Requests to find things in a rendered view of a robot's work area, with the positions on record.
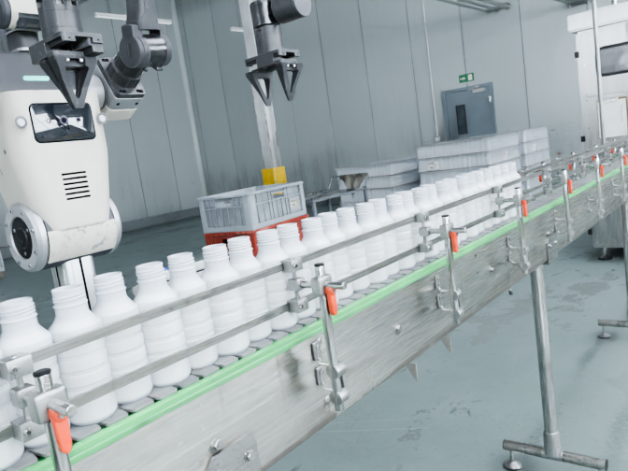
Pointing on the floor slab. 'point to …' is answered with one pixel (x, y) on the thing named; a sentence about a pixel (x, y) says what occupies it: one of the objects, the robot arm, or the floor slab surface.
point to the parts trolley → (332, 195)
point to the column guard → (274, 176)
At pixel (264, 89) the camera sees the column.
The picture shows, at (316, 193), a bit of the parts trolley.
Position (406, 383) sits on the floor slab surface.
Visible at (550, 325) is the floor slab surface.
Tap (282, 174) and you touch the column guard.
